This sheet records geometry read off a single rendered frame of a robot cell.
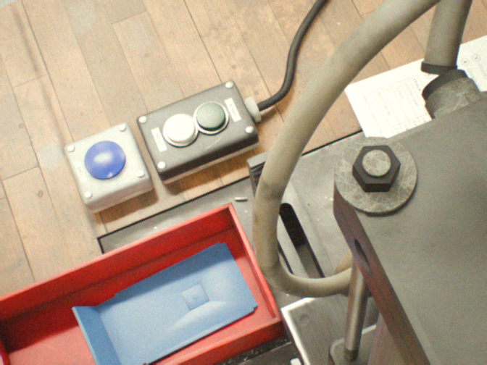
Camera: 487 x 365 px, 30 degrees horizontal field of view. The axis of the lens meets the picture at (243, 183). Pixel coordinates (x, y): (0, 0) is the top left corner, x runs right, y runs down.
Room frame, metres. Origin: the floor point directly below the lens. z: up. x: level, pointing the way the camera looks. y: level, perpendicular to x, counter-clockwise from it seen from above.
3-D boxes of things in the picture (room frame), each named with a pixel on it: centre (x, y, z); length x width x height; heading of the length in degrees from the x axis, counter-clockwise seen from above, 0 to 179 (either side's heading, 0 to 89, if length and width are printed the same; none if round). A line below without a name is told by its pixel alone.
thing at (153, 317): (0.24, 0.09, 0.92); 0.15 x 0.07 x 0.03; 105
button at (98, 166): (0.39, 0.13, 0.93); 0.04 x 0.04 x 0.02
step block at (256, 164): (0.31, -0.03, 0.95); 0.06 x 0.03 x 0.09; 11
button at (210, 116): (0.41, 0.02, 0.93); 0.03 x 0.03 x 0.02
